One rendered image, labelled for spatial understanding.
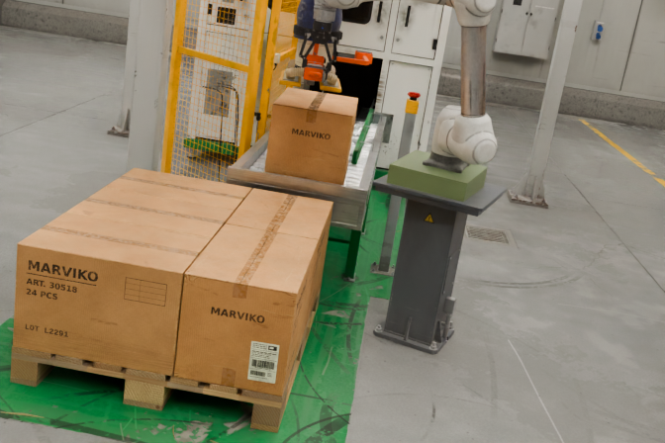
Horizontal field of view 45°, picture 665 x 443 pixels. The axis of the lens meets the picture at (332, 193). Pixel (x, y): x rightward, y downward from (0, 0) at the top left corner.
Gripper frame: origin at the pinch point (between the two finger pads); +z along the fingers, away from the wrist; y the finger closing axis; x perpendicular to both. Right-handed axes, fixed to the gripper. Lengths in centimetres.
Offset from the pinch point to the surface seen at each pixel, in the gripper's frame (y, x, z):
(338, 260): -31, -113, 121
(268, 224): 11, 3, 67
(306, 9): 8, -52, -21
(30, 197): 161, -153, 121
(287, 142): 8, -62, 44
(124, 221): 67, 22, 67
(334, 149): -16, -60, 44
